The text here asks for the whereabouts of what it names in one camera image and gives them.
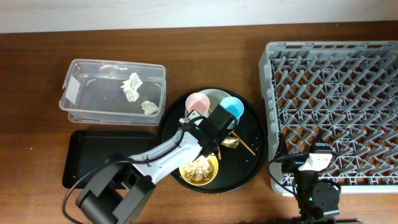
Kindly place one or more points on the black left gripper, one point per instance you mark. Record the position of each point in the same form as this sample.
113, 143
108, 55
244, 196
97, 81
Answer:
214, 150

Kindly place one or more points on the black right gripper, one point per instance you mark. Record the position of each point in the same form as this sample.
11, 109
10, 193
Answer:
293, 163

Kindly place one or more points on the gold snack wrapper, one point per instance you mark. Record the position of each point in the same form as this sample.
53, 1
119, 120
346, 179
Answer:
230, 142

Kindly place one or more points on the pink cup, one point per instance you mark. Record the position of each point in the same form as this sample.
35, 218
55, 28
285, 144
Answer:
198, 102

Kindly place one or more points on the blue cup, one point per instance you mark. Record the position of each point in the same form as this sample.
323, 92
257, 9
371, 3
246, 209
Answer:
234, 106

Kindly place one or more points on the food scraps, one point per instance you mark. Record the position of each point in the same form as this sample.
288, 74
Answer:
199, 170

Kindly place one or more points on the yellow bowl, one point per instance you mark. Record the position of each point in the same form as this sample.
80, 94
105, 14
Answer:
214, 160

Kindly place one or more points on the small white tissue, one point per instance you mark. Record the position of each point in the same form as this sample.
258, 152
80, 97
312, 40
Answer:
149, 107

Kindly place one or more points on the large white tissue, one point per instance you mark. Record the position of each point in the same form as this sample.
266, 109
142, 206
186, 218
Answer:
130, 87

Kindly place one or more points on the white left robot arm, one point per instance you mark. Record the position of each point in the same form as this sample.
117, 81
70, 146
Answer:
119, 189

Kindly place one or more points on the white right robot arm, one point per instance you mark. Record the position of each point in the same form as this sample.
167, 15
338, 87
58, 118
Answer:
317, 199

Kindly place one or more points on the grey dishwasher rack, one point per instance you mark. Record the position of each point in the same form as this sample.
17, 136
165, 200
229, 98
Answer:
345, 92

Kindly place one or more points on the clear plastic waste bin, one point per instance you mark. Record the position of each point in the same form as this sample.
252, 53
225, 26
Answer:
93, 93

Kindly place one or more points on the light grey plate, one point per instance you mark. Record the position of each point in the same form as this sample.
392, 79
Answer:
215, 96

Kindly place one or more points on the right wooden chopstick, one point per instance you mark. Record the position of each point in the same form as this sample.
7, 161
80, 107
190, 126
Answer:
243, 143

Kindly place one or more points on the round black serving tray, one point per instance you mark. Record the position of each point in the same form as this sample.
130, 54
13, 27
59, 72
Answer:
237, 166

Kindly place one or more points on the black rectangular tray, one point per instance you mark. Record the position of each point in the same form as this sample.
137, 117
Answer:
90, 149

